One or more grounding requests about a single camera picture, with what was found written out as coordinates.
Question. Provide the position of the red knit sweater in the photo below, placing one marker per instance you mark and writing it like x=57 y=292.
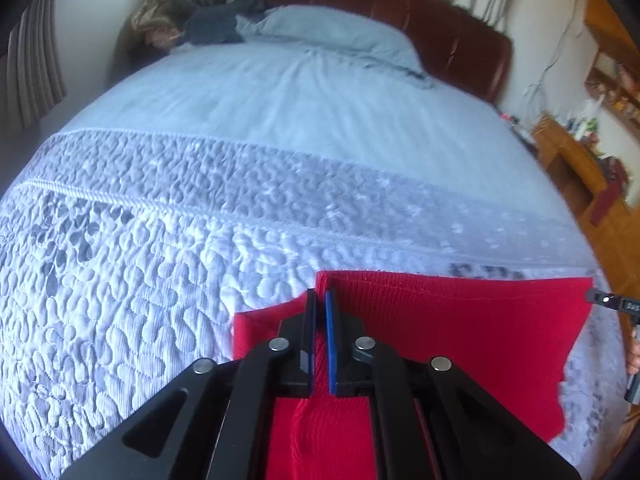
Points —
x=450 y=320

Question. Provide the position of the person's right hand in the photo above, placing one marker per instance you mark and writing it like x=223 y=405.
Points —
x=634 y=357

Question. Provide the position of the brown patterned cloth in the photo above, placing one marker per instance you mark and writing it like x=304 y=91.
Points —
x=155 y=22

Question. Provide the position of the quilted blue-grey bedspread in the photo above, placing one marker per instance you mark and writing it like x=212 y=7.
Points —
x=150 y=260

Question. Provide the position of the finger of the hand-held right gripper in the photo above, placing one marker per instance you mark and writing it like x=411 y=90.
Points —
x=602 y=299

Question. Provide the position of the light blue pillow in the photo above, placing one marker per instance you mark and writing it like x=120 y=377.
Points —
x=325 y=30

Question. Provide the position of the grey curtain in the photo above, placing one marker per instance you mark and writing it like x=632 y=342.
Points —
x=35 y=70

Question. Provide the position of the wooden wall shelf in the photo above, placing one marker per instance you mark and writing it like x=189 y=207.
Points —
x=607 y=60

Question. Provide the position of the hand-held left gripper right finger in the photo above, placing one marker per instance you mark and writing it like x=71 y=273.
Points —
x=331 y=340

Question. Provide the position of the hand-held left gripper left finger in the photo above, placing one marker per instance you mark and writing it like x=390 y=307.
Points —
x=300 y=360

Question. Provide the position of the dark bedside table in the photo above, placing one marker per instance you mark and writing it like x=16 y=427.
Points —
x=520 y=132

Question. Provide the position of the brown wooden headboard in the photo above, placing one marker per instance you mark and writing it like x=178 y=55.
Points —
x=450 y=25

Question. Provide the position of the dark red hanging cloth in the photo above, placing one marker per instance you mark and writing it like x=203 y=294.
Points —
x=607 y=200

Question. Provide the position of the wooden desk cabinet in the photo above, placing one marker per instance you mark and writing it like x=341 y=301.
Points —
x=575 y=160

